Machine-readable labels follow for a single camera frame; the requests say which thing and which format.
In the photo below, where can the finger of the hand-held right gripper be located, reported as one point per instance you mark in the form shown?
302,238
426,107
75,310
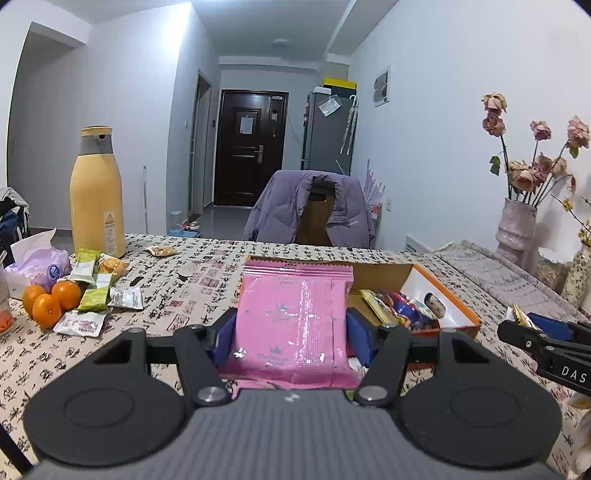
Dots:
521,337
551,323

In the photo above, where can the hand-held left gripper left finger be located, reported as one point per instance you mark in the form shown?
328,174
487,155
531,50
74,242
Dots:
226,337

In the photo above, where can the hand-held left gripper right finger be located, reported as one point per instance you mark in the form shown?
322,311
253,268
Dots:
358,337

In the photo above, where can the gold snack packet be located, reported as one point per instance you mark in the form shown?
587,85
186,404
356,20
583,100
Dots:
521,316

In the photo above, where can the yellow striped snack packet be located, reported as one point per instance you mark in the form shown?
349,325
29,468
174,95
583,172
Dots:
376,304

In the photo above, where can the orange cardboard box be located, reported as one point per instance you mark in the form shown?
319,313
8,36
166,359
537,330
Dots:
383,277

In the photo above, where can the pink snack packet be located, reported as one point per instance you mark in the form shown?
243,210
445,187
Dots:
291,323

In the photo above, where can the beige textured jar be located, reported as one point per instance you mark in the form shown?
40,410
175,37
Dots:
551,272

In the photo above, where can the patterned ceramic vase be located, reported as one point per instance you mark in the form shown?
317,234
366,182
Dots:
577,277

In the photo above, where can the blue red snack packet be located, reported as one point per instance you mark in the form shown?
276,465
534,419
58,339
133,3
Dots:
408,307

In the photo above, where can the pink textured vase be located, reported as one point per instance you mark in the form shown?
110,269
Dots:
515,228

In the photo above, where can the white printed snack packet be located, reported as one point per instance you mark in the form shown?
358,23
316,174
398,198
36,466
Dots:
78,323
127,297

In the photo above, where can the clear crisp snack packet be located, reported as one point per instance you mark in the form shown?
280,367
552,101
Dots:
161,250
111,266

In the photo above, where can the white flat panel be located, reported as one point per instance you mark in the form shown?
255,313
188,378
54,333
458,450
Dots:
418,243

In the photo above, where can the wooden chair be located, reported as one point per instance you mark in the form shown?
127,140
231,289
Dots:
318,217

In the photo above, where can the blue plastic container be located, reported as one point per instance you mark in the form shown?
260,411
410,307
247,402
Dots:
176,217

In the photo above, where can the green stick snack packet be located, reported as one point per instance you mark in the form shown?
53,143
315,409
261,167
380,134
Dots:
85,266
95,295

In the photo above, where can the purple padded jacket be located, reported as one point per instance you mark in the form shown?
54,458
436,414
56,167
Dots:
272,207

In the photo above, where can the dried rose bouquet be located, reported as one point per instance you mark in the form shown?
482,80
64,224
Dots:
524,173

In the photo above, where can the orange fruit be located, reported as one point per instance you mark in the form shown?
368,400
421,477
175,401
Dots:
67,294
33,297
46,310

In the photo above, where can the dark brown entrance door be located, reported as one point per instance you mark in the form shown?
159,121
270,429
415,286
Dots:
249,147

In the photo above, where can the grey side door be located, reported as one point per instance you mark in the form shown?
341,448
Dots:
201,147

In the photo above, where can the yellow bottle grey cap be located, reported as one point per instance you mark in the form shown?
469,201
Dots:
94,194

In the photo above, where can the purple tissue pack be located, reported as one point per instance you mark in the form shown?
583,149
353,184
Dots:
39,267

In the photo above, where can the grey refrigerator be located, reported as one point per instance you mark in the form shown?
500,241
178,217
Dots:
323,138

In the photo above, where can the white folded umbrella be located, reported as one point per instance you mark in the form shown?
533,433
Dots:
351,124

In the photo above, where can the glass cup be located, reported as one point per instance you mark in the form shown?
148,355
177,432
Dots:
3,318

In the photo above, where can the clear plastic bag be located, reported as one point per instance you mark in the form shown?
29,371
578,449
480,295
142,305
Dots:
330,106

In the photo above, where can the dark blue bag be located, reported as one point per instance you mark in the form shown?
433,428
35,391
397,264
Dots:
9,230

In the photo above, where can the yellow box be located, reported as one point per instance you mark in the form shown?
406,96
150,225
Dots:
339,84

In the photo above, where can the pile of clothes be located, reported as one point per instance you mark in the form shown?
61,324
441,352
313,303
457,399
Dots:
11,198

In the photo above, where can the purple wall decal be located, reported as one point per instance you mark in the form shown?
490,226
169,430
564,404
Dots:
373,182

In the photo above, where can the wall poster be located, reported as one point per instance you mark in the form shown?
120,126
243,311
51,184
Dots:
382,86

